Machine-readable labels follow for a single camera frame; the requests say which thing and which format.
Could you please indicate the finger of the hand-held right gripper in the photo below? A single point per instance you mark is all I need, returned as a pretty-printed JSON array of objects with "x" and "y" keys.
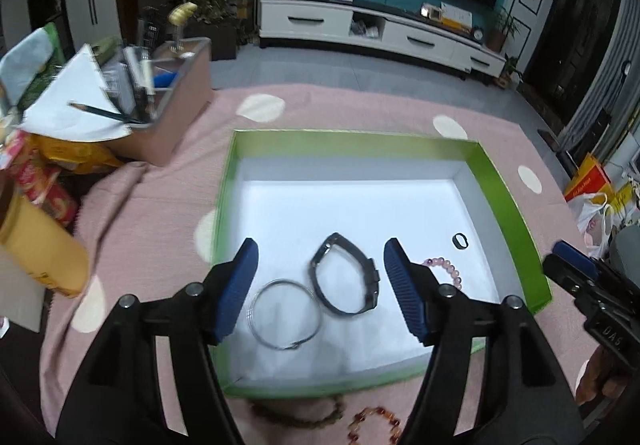
[
  {"x": 565, "y": 272},
  {"x": 575, "y": 252}
]

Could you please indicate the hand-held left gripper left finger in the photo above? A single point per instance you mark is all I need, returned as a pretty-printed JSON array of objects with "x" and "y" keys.
[{"x": 237, "y": 292}]

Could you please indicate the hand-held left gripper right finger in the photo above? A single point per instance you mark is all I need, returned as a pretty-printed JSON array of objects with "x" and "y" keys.
[{"x": 405, "y": 297}]

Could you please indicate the black wristwatch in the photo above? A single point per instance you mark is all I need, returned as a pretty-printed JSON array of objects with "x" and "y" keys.
[{"x": 372, "y": 277}]

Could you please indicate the silver bangle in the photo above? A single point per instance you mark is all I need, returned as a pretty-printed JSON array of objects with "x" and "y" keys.
[{"x": 292, "y": 346}]

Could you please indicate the green cardboard box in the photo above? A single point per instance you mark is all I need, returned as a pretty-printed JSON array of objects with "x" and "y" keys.
[{"x": 350, "y": 205}]

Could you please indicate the person's right hand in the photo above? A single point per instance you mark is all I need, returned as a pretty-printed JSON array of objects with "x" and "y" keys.
[{"x": 590, "y": 375}]

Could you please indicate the white plastic bag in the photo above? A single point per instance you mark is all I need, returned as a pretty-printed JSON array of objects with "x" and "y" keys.
[{"x": 592, "y": 225}]

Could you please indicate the grey cloth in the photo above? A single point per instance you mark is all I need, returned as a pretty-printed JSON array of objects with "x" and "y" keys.
[{"x": 627, "y": 245}]

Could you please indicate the yellow plastic bag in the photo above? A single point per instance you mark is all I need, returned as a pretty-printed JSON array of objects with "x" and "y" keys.
[{"x": 625, "y": 202}]

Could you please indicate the red yellow cardboard box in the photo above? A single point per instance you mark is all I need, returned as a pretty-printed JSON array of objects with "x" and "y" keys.
[{"x": 587, "y": 180}]

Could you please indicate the pink organizer box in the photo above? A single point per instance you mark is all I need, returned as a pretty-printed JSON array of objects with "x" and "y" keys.
[{"x": 175, "y": 125}]

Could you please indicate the small potted plant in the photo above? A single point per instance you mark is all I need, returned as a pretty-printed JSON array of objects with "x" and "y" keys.
[{"x": 510, "y": 70}]

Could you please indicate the pink dotted tablecloth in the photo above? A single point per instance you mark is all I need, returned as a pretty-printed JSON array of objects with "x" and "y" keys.
[{"x": 350, "y": 110}]

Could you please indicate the yellow cylindrical container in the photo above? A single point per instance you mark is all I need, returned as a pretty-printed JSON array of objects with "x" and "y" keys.
[{"x": 40, "y": 245}]

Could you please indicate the yellow snack packet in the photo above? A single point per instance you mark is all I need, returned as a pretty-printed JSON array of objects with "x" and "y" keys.
[{"x": 75, "y": 155}]

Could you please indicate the red snack packet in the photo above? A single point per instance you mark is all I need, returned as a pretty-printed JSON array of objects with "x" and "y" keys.
[{"x": 45, "y": 190}]

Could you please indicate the dark pencil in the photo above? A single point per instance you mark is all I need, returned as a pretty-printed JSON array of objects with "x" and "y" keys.
[{"x": 100, "y": 111}]

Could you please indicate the tall potted plant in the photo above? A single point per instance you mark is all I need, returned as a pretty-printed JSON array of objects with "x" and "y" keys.
[{"x": 497, "y": 37}]

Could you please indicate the black alarm clock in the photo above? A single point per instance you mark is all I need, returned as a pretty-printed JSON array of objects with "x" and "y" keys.
[{"x": 478, "y": 35}]

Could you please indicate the white paper sheet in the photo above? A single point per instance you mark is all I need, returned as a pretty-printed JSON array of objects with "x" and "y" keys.
[{"x": 65, "y": 125}]

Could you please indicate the dark planter with plants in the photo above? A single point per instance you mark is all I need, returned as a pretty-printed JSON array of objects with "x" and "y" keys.
[{"x": 220, "y": 37}]

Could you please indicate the desk calendar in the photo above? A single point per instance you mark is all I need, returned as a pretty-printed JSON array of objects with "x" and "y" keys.
[{"x": 456, "y": 17}]

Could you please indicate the black flat tool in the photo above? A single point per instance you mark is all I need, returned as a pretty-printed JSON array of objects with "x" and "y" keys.
[{"x": 148, "y": 30}]

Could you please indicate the white television cabinet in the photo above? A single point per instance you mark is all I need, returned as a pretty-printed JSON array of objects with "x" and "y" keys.
[{"x": 305, "y": 20}]

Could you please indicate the yellow headed stick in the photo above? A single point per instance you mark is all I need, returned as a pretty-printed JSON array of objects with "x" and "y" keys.
[{"x": 181, "y": 14}]

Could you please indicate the green white packet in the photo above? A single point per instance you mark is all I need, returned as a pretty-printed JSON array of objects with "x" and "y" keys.
[{"x": 25, "y": 65}]

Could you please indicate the small pink frame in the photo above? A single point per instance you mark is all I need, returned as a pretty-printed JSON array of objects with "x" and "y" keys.
[{"x": 431, "y": 12}]

